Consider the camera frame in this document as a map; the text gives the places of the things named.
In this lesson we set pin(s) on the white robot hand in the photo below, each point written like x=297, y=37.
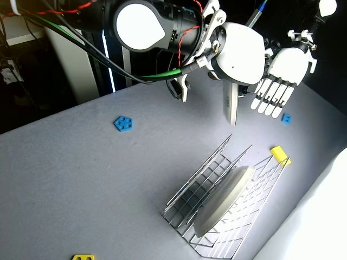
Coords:
x=290, y=65
x=241, y=54

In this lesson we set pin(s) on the white plate with dark rim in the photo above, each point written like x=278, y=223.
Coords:
x=230, y=108
x=222, y=203

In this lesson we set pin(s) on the grey adapter with blue plug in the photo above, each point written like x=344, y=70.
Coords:
x=254, y=17

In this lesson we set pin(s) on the small blue two-hole block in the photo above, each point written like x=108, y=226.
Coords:
x=286, y=122

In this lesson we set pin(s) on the yellow rectangular block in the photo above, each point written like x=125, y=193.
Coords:
x=279, y=153

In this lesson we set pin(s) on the blue pentagon block with holes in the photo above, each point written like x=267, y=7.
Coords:
x=123, y=124

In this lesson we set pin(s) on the white cabinet with light strip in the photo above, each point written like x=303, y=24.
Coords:
x=73, y=67

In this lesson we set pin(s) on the grey tablecloth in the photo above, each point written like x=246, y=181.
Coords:
x=81, y=189

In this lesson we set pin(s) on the yellow block with holes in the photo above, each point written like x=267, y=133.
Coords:
x=78, y=257

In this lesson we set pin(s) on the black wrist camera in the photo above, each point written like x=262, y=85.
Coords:
x=176, y=88

